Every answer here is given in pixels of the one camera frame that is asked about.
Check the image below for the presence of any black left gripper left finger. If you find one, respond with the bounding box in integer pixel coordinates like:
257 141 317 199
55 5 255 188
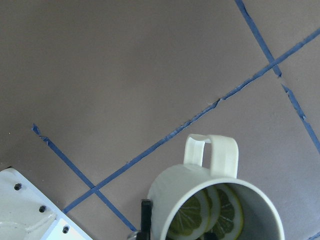
136 199 153 240

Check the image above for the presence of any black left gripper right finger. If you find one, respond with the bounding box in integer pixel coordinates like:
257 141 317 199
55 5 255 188
204 232 217 240

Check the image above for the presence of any white ribbed HOME mug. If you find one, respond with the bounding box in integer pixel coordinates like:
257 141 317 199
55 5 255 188
147 134 285 240

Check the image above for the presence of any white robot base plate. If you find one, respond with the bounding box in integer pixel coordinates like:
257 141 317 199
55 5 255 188
0 167 91 240

